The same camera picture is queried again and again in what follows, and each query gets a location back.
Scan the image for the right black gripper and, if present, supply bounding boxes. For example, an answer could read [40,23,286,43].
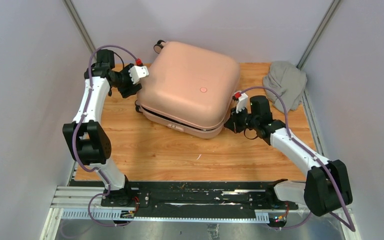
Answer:
[223,105,259,135]

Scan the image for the pink suitcase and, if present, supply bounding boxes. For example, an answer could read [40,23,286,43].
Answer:
[135,40,240,139]

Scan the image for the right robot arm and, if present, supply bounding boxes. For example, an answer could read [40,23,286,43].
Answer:
[224,91,353,217]

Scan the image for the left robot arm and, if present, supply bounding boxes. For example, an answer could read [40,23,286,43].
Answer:
[62,45,149,207]

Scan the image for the grey crumpled cloth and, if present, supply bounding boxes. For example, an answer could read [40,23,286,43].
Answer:
[262,61,307,112]

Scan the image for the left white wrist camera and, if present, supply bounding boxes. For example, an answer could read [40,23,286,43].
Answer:
[128,65,149,85]

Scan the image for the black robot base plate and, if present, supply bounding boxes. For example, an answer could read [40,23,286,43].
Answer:
[52,180,299,223]

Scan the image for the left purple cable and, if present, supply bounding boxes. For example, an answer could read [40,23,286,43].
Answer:
[71,44,143,228]

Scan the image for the purple cable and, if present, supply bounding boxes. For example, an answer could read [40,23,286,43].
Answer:
[239,86,357,233]
[71,44,143,228]

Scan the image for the aluminium frame rail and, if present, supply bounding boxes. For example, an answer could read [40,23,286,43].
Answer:
[40,181,361,240]

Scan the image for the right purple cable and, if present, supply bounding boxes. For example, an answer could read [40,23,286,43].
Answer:
[239,86,357,233]

